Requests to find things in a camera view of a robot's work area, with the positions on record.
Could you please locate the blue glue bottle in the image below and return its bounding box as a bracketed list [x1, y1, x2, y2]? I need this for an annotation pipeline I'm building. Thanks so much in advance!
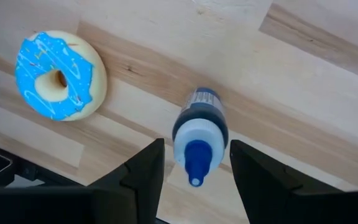
[172, 86, 229, 188]

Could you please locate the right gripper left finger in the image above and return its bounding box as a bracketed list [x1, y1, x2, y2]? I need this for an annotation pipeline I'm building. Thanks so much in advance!
[85, 138, 167, 224]

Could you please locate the blue frosted donut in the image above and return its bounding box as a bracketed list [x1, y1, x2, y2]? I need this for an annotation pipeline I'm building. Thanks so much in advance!
[14, 30, 108, 122]

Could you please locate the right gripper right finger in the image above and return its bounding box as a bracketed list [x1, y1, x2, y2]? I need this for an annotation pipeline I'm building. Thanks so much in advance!
[230, 139, 344, 224]

